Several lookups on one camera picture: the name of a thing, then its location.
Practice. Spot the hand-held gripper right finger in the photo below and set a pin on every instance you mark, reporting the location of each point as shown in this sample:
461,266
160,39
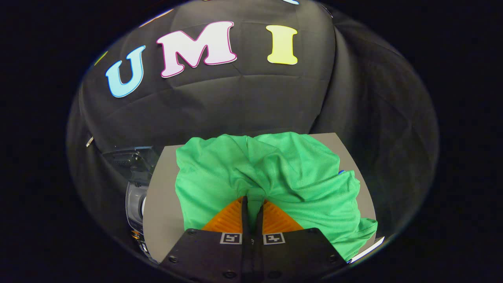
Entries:
258,224

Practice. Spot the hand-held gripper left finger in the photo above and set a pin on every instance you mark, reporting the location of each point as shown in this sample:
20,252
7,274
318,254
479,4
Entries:
245,220

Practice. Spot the green jersey shirt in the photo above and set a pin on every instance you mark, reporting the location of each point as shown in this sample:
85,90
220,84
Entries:
275,173

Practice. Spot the grey mini washing machine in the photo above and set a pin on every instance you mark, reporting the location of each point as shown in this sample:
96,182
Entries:
135,196

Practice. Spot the black backdrop cloth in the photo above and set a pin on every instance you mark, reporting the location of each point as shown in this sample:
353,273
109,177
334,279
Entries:
235,102

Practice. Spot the white clip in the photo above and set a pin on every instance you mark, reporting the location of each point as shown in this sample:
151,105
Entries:
89,141

